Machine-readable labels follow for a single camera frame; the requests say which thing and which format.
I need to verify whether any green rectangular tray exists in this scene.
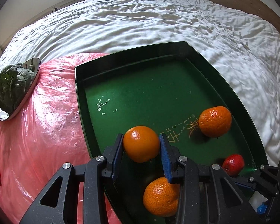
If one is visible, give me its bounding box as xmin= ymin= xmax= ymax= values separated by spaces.
xmin=75 ymin=42 xmax=267 ymax=223

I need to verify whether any pink plastic sheet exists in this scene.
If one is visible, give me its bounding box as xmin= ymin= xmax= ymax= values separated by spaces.
xmin=0 ymin=52 xmax=122 ymax=224

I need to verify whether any green leafy vegetable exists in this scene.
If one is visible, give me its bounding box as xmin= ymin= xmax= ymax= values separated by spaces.
xmin=0 ymin=63 xmax=36 ymax=115

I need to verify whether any white oval plate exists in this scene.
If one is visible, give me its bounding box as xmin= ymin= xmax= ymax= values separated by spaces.
xmin=0 ymin=58 xmax=41 ymax=121

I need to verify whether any large mandarin orange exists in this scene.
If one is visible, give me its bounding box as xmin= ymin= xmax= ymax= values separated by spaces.
xmin=143 ymin=177 xmax=180 ymax=217

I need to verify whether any small orange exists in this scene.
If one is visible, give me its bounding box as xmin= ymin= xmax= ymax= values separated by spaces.
xmin=123 ymin=126 xmax=160 ymax=163

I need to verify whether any white bed duvet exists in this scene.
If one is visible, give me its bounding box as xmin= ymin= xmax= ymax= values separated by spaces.
xmin=0 ymin=0 xmax=280 ymax=166

